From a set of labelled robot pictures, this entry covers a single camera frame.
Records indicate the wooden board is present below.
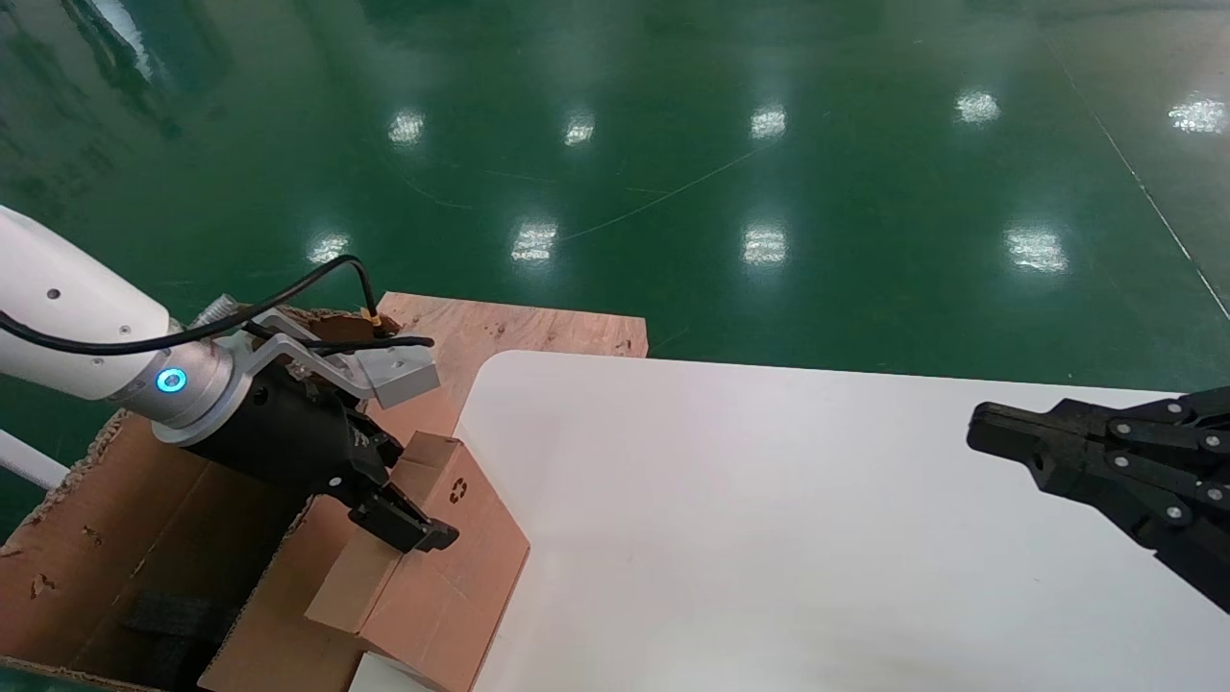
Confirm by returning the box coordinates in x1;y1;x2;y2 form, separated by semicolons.
375;291;651;412

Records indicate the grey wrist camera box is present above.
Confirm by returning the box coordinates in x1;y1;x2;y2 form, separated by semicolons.
355;343;442;410

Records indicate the large cardboard box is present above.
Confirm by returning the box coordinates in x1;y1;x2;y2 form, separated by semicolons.
0;305;462;692

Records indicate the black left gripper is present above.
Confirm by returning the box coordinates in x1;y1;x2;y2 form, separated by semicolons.
181;363;461;555

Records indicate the short black cable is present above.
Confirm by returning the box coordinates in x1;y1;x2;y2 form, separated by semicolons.
240;321;436;353

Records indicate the small cardboard box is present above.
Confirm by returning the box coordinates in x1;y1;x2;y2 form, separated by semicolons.
305;432;531;692

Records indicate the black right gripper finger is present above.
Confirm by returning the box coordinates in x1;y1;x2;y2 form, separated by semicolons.
969;438;1230;614
967;386;1230;455

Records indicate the black foam block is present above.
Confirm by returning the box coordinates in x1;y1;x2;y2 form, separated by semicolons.
123;590;238;691

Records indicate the silver camera bracket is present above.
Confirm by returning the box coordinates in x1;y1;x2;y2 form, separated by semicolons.
192;292;387;401

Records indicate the white pipe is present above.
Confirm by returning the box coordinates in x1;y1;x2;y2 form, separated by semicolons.
0;429;70;489

